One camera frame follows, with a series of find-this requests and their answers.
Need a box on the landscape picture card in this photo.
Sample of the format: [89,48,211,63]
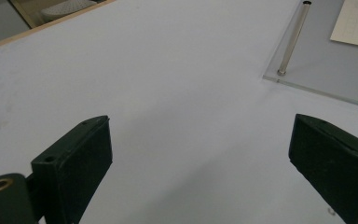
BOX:
[329,0,358,50]

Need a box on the wooden desk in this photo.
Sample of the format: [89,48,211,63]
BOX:
[8,0,116,31]

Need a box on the white perforated object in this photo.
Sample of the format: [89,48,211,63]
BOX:
[40,0,98,23]

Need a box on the clear acrylic photo frame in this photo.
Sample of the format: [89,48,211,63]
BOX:
[262,0,358,110]

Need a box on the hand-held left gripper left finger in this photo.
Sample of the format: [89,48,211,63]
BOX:
[30,115,114,224]

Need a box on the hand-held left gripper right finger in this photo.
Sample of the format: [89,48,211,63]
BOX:
[288,113,358,224]

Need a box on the metal frame rod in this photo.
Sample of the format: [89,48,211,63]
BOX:
[277,0,312,77]

